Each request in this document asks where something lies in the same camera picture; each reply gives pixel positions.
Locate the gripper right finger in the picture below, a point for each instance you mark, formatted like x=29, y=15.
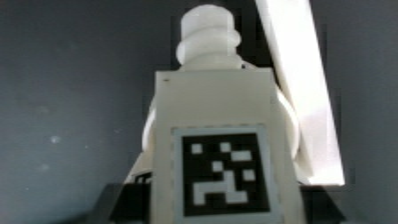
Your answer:
x=324, y=211

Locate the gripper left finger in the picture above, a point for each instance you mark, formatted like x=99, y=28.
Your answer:
x=122, y=207

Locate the white stool leg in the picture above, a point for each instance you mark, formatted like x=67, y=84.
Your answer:
x=216, y=149

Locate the white right fence bar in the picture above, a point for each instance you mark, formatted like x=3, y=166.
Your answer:
x=289, y=26

